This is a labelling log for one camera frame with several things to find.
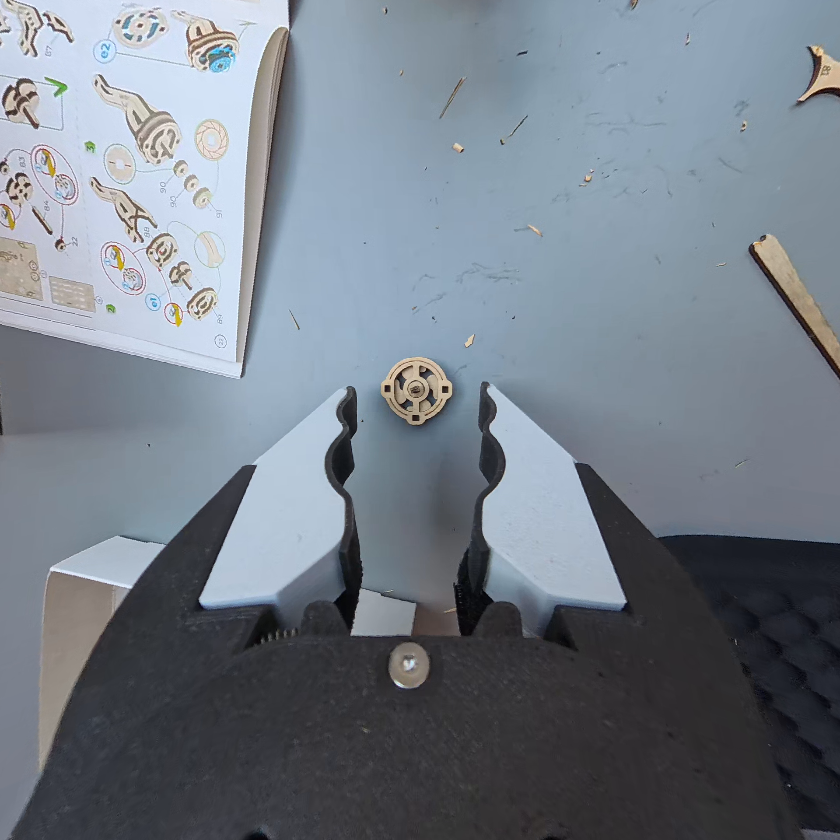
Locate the long flat wooden stick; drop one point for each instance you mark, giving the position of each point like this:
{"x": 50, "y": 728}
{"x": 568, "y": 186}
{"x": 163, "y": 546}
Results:
{"x": 791, "y": 289}

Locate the round wooden wheel part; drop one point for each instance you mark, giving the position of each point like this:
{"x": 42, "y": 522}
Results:
{"x": 396, "y": 371}

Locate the small curved wooden part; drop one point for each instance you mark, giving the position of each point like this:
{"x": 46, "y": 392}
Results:
{"x": 820, "y": 72}

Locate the black quilted wrist rest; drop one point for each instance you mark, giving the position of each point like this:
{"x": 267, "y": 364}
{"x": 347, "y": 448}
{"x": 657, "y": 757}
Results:
{"x": 787, "y": 623}

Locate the scattered wood splinters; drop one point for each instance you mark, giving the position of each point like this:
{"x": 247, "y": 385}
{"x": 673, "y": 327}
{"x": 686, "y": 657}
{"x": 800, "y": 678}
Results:
{"x": 457, "y": 148}

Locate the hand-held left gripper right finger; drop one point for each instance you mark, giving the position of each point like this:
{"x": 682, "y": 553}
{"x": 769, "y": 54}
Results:
{"x": 544, "y": 518}

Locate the white cardboard box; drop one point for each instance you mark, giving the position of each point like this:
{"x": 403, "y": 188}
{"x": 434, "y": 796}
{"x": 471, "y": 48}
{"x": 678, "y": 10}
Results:
{"x": 85, "y": 590}

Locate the model instruction booklet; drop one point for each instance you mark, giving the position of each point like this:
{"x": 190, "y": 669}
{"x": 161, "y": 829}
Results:
{"x": 131, "y": 98}

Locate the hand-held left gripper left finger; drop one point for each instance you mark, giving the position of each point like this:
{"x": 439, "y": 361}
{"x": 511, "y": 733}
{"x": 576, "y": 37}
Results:
{"x": 275, "y": 518}

